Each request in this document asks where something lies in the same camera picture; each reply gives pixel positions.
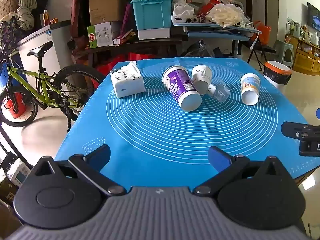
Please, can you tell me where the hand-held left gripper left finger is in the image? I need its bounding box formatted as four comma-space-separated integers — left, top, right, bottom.
30, 144, 126, 197

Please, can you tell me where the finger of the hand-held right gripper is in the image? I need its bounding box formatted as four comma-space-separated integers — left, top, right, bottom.
281, 121, 313, 139

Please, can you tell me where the white and green carton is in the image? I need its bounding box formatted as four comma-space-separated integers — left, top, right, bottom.
87, 21, 121, 49

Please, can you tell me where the white box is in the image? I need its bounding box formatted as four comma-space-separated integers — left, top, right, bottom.
137, 28, 171, 40

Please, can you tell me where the teal storage box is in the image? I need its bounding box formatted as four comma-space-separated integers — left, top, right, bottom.
130, 0, 173, 30

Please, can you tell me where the red bag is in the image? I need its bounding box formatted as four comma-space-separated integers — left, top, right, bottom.
96, 52, 156, 80

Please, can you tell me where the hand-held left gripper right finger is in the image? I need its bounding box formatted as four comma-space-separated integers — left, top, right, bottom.
193, 145, 291, 197

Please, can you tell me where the grey plastic stool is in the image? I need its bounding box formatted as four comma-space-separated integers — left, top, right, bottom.
272, 39, 294, 68

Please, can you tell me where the dark wooden table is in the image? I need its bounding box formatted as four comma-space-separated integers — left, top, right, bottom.
72, 35, 188, 64

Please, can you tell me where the orange bag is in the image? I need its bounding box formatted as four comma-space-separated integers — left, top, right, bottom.
252, 20, 271, 44

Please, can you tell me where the white tissue pack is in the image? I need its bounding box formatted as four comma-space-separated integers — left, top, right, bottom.
110, 61, 146, 98

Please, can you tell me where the white paper cup black print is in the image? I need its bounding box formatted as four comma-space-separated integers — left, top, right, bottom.
192, 65, 213, 95

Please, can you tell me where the large cardboard box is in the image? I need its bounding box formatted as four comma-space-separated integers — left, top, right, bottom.
87, 0, 131, 26

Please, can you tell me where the beige knotted curtain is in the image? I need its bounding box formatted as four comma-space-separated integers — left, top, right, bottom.
15, 0, 38, 30

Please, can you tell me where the floral cloth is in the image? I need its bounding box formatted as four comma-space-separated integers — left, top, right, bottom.
0, 20, 26, 55

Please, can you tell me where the purple paper cup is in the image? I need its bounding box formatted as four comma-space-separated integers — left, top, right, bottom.
162, 65, 202, 112

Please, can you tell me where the black plastic bag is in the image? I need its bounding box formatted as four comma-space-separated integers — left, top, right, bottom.
180, 40, 216, 58

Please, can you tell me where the trash bin with black bag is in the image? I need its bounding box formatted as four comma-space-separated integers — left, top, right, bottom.
263, 60, 292, 89

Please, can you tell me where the white paper cup orange label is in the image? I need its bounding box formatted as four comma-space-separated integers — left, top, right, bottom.
240, 73, 261, 106

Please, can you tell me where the blue desk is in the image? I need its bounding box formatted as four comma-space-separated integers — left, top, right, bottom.
171, 21, 262, 58

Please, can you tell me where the green bicycle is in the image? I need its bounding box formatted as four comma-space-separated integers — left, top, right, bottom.
0, 41, 106, 133

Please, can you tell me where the small white carton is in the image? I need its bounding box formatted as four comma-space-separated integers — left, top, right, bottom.
4, 152, 33, 188

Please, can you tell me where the television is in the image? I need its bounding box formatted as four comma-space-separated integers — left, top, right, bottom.
307, 2, 320, 33

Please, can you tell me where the white refrigerator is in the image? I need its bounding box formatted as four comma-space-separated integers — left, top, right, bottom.
17, 20, 73, 110

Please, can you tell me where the red hanging garment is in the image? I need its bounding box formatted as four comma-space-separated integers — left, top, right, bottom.
70, 0, 88, 38

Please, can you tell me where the translucent bag of white items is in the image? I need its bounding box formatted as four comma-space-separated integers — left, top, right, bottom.
206, 4, 247, 28

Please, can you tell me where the wooden cabinet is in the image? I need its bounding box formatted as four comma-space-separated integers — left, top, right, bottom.
285, 34, 320, 76

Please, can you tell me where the blue silicone mat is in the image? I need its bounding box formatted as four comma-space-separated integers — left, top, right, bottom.
54, 56, 320, 180

